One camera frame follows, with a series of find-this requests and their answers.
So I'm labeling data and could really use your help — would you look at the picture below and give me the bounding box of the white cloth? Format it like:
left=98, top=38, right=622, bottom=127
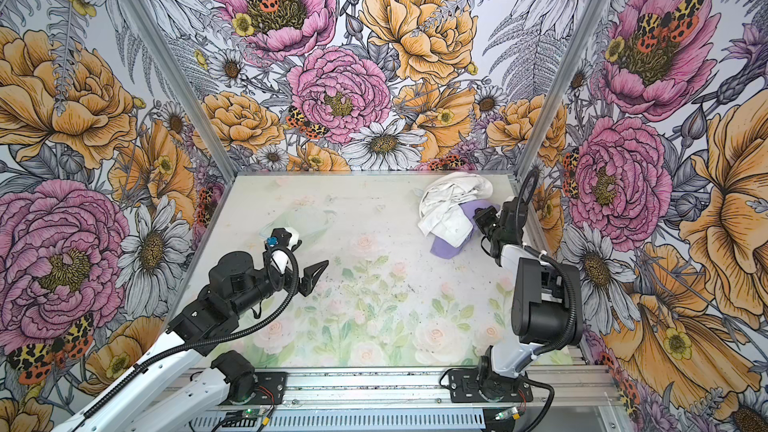
left=418, top=172, right=493, bottom=236

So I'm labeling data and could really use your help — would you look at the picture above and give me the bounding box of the white slotted cable duct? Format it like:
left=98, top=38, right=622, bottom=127
left=179, top=407, right=486, bottom=431

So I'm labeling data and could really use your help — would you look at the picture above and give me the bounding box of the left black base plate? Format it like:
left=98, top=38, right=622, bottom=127
left=220, top=372, right=288, bottom=406

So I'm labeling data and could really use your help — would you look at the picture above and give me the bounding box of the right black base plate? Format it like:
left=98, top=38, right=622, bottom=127
left=439, top=367, right=533, bottom=404

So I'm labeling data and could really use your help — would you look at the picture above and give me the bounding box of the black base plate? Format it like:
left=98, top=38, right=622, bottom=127
left=220, top=372, right=288, bottom=406
left=439, top=367, right=533, bottom=404

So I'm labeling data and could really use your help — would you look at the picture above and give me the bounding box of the right aluminium corner post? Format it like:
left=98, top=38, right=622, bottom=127
left=515, top=0, right=610, bottom=180

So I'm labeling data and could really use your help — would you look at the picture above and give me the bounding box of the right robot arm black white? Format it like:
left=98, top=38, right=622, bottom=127
left=472, top=199, right=584, bottom=401

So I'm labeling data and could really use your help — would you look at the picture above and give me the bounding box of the aluminium front rail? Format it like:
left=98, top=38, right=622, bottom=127
left=107, top=365, right=625, bottom=412

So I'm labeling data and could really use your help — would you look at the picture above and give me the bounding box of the left aluminium corner post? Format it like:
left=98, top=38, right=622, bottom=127
left=118, top=0, right=238, bottom=185

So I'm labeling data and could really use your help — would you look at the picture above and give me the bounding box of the purple cloth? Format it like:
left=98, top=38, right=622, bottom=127
left=430, top=199, right=492, bottom=259

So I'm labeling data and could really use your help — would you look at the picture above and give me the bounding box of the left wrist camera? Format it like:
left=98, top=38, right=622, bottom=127
left=264, top=227, right=301, bottom=274

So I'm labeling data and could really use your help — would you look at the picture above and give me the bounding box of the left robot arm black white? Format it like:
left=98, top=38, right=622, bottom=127
left=54, top=244, right=330, bottom=431

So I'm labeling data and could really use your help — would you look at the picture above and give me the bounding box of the aluminium corner post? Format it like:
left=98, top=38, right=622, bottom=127
left=118, top=0, right=238, bottom=185
left=515, top=0, right=610, bottom=180

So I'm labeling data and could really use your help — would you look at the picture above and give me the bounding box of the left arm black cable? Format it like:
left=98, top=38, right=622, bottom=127
left=68, top=245, right=301, bottom=427

